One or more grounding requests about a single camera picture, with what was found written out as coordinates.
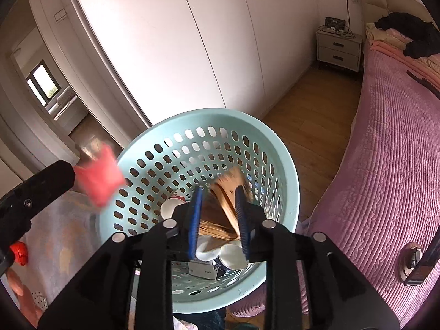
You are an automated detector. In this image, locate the white nightstand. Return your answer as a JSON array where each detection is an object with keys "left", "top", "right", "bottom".
[{"left": 316, "top": 29, "right": 363, "bottom": 73}]

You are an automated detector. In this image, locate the teal perforated plastic basket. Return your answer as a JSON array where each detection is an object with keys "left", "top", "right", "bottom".
[{"left": 98, "top": 109, "right": 301, "bottom": 313}]

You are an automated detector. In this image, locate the bed with pink cover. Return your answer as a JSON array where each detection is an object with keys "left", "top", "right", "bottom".
[{"left": 229, "top": 46, "right": 440, "bottom": 327}]

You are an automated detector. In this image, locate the dark framed window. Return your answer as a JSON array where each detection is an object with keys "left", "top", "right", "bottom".
[{"left": 27, "top": 60, "right": 57, "bottom": 105}]

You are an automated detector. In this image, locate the cream folded blanket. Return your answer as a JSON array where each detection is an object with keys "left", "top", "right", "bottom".
[{"left": 365, "top": 23, "right": 413, "bottom": 50}]

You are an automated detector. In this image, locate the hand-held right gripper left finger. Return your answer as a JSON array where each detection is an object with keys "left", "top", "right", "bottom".
[{"left": 38, "top": 186, "right": 205, "bottom": 330}]

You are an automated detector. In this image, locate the person's left hand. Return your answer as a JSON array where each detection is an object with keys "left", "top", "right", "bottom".
[{"left": 5, "top": 267, "right": 42, "bottom": 321}]

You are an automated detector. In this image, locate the small white plastic bottle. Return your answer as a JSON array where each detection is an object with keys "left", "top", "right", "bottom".
[{"left": 220, "top": 242, "right": 249, "bottom": 270}]

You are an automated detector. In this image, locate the white wardrobe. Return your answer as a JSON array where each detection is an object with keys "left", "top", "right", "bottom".
[{"left": 65, "top": 0, "right": 327, "bottom": 128}]

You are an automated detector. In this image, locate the dark blue drink carton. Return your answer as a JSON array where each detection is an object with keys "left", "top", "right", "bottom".
[{"left": 188, "top": 259, "right": 221, "bottom": 280}]

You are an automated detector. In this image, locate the floral tablecloth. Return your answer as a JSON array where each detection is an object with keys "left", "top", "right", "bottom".
[{"left": 0, "top": 189, "right": 104, "bottom": 330}]

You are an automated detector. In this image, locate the black strap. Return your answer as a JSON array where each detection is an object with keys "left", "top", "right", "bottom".
[{"left": 406, "top": 70, "right": 440, "bottom": 97}]

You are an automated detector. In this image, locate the red cloth bundle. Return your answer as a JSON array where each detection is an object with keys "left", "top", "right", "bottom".
[{"left": 74, "top": 142, "right": 128, "bottom": 208}]

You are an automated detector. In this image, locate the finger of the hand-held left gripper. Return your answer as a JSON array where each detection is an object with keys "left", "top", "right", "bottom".
[{"left": 0, "top": 160, "right": 76, "bottom": 221}]

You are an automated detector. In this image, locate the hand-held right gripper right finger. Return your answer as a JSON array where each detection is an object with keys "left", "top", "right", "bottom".
[{"left": 235, "top": 185, "right": 401, "bottom": 330}]

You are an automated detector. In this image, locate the black clothing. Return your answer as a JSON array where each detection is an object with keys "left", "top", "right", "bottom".
[{"left": 375, "top": 12, "right": 440, "bottom": 59}]

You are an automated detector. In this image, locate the white heart-patterned pouch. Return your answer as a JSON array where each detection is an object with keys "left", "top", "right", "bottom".
[{"left": 30, "top": 290, "right": 47, "bottom": 312}]

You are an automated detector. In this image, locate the white bed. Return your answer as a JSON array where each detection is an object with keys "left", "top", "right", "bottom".
[{"left": 46, "top": 86, "right": 88, "bottom": 129}]

